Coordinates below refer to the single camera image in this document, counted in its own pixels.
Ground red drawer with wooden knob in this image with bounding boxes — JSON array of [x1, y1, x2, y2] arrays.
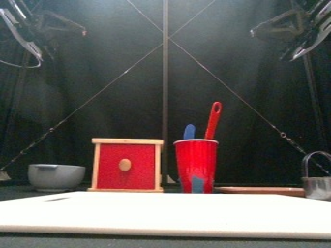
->
[[97, 143, 157, 191]]

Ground grey bowl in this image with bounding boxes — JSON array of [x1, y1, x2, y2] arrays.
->
[[27, 163, 87, 193]]

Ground red plastic cup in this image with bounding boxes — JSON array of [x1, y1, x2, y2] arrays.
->
[[173, 138, 221, 195]]

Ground brown wooden board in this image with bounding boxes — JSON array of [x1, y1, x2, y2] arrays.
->
[[214, 186, 309, 198]]

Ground white cutting board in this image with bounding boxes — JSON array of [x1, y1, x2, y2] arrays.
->
[[0, 190, 331, 241]]

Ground diagonal frame brace wire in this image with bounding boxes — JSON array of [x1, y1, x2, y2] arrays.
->
[[125, 0, 331, 177], [0, 0, 218, 172]]

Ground vertical metal frame pole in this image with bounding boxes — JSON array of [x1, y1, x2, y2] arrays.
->
[[161, 0, 171, 185]]

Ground red utensil with loop handle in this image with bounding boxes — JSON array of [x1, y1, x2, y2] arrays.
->
[[203, 101, 225, 140]]

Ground blue utensil handle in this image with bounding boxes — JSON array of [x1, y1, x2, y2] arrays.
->
[[183, 123, 197, 140]]

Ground wooden drawer box frame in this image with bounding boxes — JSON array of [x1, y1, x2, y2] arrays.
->
[[87, 138, 166, 194]]

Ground metal pot with bail handle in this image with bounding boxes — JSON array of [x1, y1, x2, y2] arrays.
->
[[301, 150, 331, 202]]

